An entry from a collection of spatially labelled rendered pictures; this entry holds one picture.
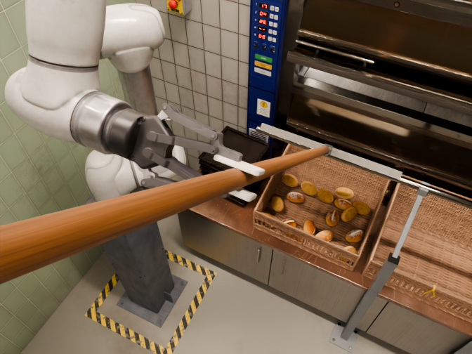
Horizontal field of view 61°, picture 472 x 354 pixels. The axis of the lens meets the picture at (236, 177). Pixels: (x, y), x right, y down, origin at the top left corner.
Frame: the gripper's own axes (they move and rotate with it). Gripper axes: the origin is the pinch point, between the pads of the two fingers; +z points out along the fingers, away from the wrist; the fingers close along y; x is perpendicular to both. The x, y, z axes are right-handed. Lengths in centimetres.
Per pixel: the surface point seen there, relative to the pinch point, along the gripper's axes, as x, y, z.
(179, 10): -122, -36, -89
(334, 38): -123, -42, -15
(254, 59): -137, -25, -51
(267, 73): -140, -21, -44
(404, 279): -137, 47, 49
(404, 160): -156, -2, 31
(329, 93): -144, -21, -12
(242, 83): -152, -13, -58
